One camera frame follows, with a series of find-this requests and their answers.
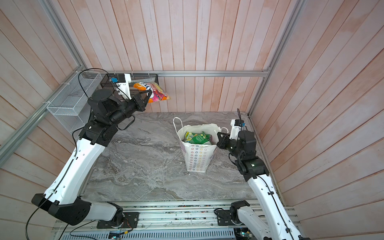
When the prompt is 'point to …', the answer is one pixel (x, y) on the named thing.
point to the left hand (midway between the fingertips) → (152, 94)
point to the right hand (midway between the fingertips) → (217, 133)
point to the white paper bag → (198, 156)
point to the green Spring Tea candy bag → (191, 137)
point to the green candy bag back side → (199, 138)
